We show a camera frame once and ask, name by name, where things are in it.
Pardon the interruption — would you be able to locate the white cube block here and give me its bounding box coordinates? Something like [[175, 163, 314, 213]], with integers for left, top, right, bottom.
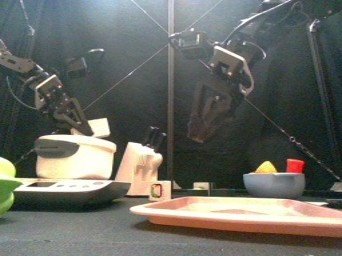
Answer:
[[70, 117, 112, 140]]

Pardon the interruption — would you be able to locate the white toy rice cooker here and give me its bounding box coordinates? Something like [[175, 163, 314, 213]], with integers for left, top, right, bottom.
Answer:
[[33, 133, 119, 181]]

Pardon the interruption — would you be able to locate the white toy knife block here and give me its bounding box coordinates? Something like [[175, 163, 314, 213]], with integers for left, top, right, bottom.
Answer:
[[113, 141, 164, 197]]

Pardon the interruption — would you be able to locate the grey kitchen scale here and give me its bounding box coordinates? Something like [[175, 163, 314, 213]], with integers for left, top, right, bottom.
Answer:
[[12, 177, 133, 207]]

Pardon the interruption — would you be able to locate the yellow toy food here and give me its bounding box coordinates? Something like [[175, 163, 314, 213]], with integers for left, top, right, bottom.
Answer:
[[253, 160, 279, 175]]

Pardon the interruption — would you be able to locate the green plastic toy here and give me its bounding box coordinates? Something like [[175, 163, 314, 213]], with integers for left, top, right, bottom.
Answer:
[[0, 156, 24, 218]]

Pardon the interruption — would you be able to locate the red toy food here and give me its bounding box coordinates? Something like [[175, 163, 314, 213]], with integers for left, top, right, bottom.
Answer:
[[284, 158, 306, 174]]

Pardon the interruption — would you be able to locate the small cube with green print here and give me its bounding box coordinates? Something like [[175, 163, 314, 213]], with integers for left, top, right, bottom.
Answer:
[[148, 180, 173, 202]]

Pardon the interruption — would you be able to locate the grey blue bowl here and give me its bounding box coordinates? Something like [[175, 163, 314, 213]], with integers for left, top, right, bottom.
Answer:
[[241, 172, 307, 200]]

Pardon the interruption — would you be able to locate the pink plastic tray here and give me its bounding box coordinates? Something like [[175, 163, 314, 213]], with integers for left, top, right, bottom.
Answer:
[[128, 195, 342, 239]]

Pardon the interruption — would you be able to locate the vertical metal frame pole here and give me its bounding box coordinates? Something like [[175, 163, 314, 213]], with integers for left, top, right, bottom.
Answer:
[[165, 0, 176, 189]]

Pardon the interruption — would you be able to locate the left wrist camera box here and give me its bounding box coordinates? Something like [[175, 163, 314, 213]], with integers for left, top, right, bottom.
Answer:
[[64, 56, 89, 80]]

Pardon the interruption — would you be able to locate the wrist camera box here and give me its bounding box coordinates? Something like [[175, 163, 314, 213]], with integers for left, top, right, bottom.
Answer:
[[168, 31, 215, 60], [64, 56, 89, 80]]

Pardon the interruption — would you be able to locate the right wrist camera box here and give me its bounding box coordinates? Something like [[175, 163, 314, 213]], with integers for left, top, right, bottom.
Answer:
[[168, 31, 215, 60]]

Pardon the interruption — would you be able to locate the black toy knife handle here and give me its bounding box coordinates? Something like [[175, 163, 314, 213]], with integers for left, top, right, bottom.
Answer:
[[141, 125, 160, 148], [152, 131, 168, 152]]

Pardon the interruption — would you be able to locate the slanted black frame strut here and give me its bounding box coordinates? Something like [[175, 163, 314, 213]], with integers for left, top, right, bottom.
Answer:
[[306, 18, 342, 168]]

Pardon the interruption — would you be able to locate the small white bracket block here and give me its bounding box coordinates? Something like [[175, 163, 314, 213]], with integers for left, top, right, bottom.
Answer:
[[192, 181, 211, 192]]

